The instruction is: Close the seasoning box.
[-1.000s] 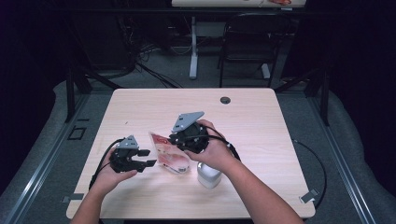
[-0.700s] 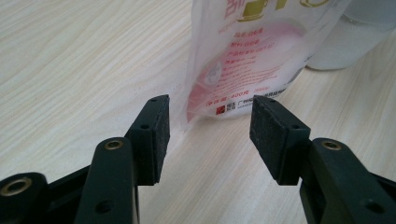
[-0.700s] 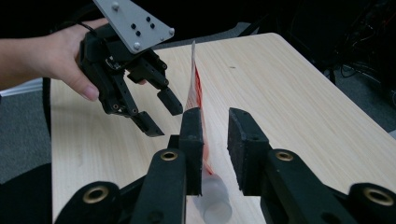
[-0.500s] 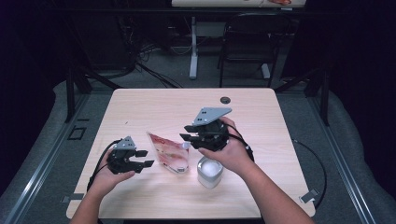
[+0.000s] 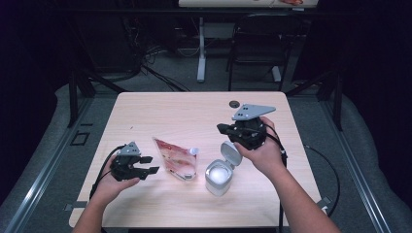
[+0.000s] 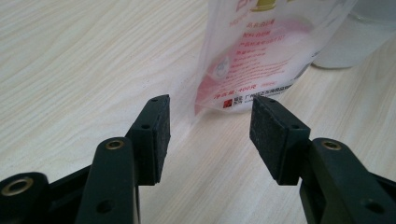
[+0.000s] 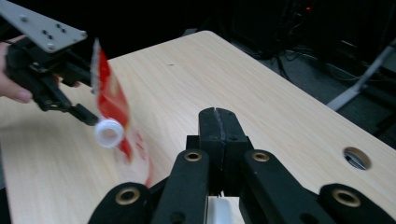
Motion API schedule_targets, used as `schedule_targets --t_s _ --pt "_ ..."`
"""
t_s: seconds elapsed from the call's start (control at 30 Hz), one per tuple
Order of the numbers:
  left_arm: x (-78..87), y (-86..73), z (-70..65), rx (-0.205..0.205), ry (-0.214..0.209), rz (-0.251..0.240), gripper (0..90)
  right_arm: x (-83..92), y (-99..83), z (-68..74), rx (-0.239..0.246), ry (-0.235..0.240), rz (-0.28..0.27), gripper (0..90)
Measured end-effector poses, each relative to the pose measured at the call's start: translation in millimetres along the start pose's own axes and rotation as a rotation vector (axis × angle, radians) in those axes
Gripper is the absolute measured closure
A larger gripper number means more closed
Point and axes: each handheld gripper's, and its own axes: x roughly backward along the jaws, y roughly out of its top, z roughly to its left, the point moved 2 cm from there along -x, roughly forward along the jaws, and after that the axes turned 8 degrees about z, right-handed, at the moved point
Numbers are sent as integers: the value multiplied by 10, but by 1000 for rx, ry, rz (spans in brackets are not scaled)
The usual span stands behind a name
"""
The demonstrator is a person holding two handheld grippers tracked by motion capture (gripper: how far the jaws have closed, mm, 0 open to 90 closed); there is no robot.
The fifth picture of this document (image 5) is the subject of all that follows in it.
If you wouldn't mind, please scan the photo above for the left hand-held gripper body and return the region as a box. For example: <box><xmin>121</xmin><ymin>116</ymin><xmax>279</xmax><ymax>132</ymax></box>
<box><xmin>110</xmin><ymin>141</ymin><xmax>144</xmax><ymax>183</ymax></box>

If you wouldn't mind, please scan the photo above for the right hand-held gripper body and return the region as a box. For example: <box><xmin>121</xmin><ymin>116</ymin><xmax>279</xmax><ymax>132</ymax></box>
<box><xmin>231</xmin><ymin>104</ymin><xmax>277</xmax><ymax>150</ymax></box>

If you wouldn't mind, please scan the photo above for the red white spouted pouch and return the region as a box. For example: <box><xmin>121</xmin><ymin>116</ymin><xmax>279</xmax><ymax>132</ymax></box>
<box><xmin>153</xmin><ymin>137</ymin><xmax>200</xmax><ymax>182</ymax></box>

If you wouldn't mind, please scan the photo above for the white lidded container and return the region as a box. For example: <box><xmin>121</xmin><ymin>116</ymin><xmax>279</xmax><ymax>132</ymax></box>
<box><xmin>204</xmin><ymin>140</ymin><xmax>243</xmax><ymax>197</ymax></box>

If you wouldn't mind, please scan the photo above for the person's left hand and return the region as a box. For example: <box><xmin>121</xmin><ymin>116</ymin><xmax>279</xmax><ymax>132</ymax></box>
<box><xmin>90</xmin><ymin>154</ymin><xmax>141</xmax><ymax>207</ymax></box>

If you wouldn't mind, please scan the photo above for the person's right hand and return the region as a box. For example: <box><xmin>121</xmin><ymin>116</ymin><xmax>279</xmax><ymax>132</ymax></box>
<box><xmin>233</xmin><ymin>116</ymin><xmax>288</xmax><ymax>178</ymax></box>

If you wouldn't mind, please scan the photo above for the square floor socket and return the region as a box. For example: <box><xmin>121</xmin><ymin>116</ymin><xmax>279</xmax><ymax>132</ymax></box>
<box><xmin>70</xmin><ymin>130</ymin><xmax>90</xmax><ymax>147</ymax></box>

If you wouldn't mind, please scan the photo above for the grey tape strip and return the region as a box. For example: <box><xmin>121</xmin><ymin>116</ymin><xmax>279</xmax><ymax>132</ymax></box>
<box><xmin>63</xmin><ymin>201</ymin><xmax>89</xmax><ymax>212</ymax></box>
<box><xmin>317</xmin><ymin>196</ymin><xmax>333</xmax><ymax>212</ymax></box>

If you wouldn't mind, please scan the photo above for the white desk leg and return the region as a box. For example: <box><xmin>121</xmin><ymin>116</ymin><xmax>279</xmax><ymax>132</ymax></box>
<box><xmin>196</xmin><ymin>17</ymin><xmax>207</xmax><ymax>83</ymax></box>
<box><xmin>271</xmin><ymin>65</ymin><xmax>282</xmax><ymax>83</ymax></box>

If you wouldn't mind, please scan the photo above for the black metal stand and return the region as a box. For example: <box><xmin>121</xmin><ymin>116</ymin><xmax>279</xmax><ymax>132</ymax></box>
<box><xmin>285</xmin><ymin>69</ymin><xmax>344</xmax><ymax>132</ymax></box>
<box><xmin>67</xmin><ymin>69</ymin><xmax>127</xmax><ymax>128</ymax></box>

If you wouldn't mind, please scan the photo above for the black chair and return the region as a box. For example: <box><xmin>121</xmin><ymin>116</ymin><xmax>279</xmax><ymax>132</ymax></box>
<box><xmin>226</xmin><ymin>13</ymin><xmax>307</xmax><ymax>92</ymax></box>

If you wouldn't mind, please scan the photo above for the pale background desk top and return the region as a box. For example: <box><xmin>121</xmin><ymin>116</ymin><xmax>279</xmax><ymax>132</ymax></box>
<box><xmin>178</xmin><ymin>0</ymin><xmax>320</xmax><ymax>9</ymax></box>

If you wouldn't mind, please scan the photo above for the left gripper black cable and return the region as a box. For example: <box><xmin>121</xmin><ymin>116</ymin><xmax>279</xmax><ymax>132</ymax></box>
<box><xmin>88</xmin><ymin>144</ymin><xmax>125</xmax><ymax>200</ymax></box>

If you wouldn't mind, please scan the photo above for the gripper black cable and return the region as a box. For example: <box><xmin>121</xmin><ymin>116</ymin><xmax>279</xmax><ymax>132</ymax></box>
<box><xmin>265</xmin><ymin>124</ymin><xmax>341</xmax><ymax>233</ymax></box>
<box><xmin>88</xmin><ymin>144</ymin><xmax>125</xmax><ymax>200</ymax></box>

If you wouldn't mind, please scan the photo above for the bundle of floor cables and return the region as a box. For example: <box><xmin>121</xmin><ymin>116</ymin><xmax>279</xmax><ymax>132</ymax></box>
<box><xmin>139</xmin><ymin>45</ymin><xmax>190</xmax><ymax>92</ymax></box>

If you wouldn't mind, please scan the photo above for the aluminium floor rail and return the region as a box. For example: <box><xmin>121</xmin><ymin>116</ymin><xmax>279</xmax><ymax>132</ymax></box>
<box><xmin>3</xmin><ymin>96</ymin><xmax>95</xmax><ymax>233</ymax></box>
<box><xmin>319</xmin><ymin>100</ymin><xmax>393</xmax><ymax>233</ymax></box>

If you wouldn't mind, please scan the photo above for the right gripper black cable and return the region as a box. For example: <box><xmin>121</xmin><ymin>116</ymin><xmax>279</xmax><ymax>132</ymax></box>
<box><xmin>265</xmin><ymin>124</ymin><xmax>341</xmax><ymax>233</ymax></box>

